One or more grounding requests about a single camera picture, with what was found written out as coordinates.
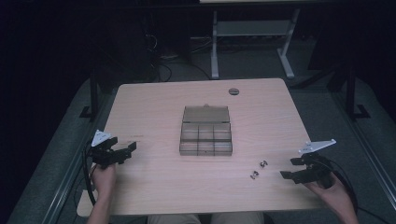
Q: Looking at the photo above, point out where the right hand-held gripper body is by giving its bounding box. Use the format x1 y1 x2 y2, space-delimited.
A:
298 138 337 190

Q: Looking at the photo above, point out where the hand-held gripper black cable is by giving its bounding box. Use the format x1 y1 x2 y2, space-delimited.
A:
81 145 98 207
320 157 390 224

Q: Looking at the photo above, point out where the clear plastic compartment box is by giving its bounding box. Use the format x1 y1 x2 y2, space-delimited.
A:
178 104 233 157

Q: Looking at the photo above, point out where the black metal stand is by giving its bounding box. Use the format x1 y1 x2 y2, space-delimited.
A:
78 68 101 121
345 64 372 121

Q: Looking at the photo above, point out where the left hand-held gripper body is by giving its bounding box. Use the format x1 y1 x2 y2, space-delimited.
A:
88 130 126 171

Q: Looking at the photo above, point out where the metal floor rail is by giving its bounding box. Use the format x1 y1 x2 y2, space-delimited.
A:
40 136 94 224
332 91 396 202

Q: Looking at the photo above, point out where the person's right hand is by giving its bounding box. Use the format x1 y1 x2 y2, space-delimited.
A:
303 172 351 213

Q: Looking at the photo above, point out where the white desk frame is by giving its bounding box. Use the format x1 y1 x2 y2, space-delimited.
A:
210 8 302 80

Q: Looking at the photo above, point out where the left hand-held gripper black cable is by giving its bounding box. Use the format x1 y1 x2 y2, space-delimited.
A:
81 145 98 207

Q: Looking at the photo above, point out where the right hand-held gripper black cable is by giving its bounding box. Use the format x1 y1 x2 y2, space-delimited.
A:
320 157 390 224

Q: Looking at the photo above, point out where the person's left hand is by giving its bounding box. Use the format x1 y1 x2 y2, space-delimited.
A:
90 162 118 200

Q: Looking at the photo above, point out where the black floor cable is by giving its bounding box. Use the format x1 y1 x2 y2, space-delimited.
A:
155 61 213 83

